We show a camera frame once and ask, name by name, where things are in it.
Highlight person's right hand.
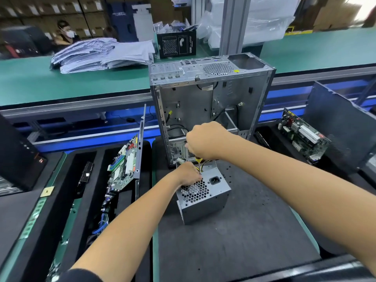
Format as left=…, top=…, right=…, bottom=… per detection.
left=185, top=121, right=239, bottom=161

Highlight person's left hand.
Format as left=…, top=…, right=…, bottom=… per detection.
left=170, top=161, right=203, bottom=188

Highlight silver power supply unit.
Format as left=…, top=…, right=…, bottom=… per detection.
left=175, top=160, right=232, bottom=226

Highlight person's right forearm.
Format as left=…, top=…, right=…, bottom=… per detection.
left=226, top=133, right=376, bottom=277

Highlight person's left forearm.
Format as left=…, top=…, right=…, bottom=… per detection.
left=70, top=173, right=192, bottom=282

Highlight silver metal computer case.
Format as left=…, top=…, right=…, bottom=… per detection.
left=148, top=52, right=277, bottom=168

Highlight person's black clothing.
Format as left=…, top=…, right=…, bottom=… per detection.
left=59, top=268, right=103, bottom=282

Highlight dark grey case side panel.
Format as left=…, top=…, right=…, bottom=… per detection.
left=134, top=104, right=148, bottom=200

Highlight green motherboard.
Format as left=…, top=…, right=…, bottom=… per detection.
left=106, top=135, right=140, bottom=193

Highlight black foam tray with recess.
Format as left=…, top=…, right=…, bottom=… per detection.
left=253, top=123, right=376, bottom=194

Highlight black foam work mat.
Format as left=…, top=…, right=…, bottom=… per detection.
left=152, top=135, right=322, bottom=282
left=0, top=152, right=64, bottom=274

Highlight green board with white parts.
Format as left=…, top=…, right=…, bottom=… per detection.
left=277, top=107, right=331, bottom=164

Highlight small black rectangular component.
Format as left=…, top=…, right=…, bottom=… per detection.
left=78, top=160, right=95, bottom=186

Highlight black cardboard box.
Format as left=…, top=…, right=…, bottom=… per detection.
left=155, top=26, right=197, bottom=59

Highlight black foam tray with slots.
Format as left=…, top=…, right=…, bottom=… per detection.
left=12, top=141, right=155, bottom=282

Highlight clear plastic bag pile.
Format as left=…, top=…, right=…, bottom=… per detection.
left=197, top=0, right=302, bottom=49

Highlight large black metal panel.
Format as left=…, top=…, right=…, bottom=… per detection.
left=302, top=81, right=376, bottom=177

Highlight stack of grey paper sheets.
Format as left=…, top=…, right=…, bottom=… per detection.
left=50, top=37, right=156, bottom=75

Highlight long green memory strip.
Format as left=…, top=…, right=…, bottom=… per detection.
left=0, top=152, right=68, bottom=282
left=47, top=198, right=83, bottom=282

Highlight green conveyor belt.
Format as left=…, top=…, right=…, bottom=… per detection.
left=0, top=26, right=376, bottom=108

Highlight black rectangular device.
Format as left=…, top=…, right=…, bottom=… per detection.
left=0, top=114, right=49, bottom=197

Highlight stack of brown cardboard boxes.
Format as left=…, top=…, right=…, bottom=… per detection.
left=0, top=0, right=112, bottom=42

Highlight blue data cables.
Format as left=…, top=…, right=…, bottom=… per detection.
left=91, top=210, right=112, bottom=235

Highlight grey metal conveyor rail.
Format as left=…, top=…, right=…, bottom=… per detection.
left=0, top=64, right=376, bottom=120

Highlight grey metal post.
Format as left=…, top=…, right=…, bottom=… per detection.
left=219, top=0, right=252, bottom=56

